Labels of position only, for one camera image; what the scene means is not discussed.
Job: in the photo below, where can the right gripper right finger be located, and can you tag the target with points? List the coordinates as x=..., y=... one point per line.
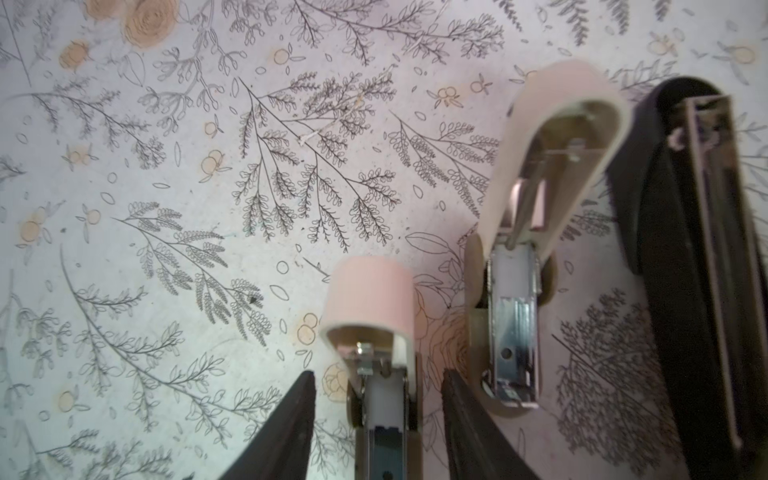
x=476, y=447

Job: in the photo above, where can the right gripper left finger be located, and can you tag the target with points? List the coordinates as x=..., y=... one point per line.
x=281, y=448

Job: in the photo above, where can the black stapler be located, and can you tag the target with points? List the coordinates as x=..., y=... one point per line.
x=688, y=231

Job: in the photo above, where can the beige mini stapler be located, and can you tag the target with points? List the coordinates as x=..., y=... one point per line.
x=369, y=323
x=563, y=130

